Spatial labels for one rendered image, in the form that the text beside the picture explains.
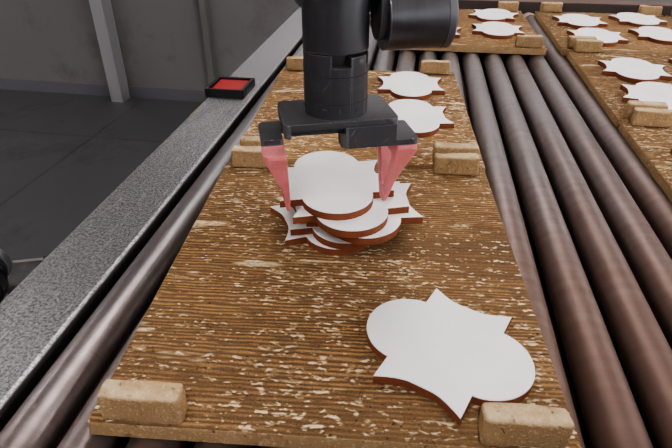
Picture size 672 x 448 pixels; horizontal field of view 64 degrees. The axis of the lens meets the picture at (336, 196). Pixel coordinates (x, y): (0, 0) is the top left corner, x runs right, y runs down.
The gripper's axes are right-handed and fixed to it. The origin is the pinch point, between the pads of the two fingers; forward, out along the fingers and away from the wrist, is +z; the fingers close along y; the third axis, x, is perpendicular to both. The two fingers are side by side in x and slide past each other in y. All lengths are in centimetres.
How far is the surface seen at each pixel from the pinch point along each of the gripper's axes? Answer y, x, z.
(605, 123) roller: 51, 28, 7
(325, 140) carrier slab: 3.6, 26.5, 5.6
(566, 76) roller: 60, 52, 7
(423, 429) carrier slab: 1.9, -22.4, 6.8
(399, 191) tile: 8.0, 3.9, 2.5
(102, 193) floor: -74, 190, 95
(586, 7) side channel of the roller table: 97, 104, 3
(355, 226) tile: 1.3, -3.2, 1.8
